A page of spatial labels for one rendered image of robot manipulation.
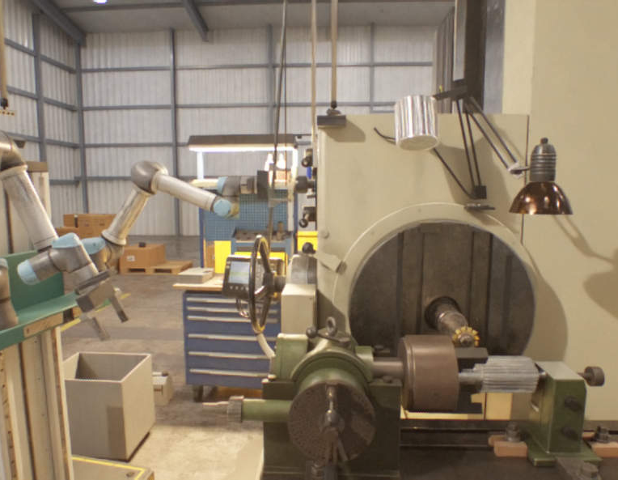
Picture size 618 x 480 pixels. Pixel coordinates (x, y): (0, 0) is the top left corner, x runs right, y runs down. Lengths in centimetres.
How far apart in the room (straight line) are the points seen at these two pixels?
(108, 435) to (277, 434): 198
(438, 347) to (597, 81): 97
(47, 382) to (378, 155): 166
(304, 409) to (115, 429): 208
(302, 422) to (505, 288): 74
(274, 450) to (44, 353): 129
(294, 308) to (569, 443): 80
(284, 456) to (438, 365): 42
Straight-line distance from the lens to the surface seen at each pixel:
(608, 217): 162
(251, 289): 147
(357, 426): 97
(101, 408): 290
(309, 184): 164
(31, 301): 196
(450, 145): 141
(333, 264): 134
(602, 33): 165
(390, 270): 129
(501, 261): 137
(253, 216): 357
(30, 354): 213
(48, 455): 235
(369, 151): 137
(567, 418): 126
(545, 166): 118
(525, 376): 119
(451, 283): 132
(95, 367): 332
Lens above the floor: 167
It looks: 7 degrees down
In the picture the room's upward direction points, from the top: straight up
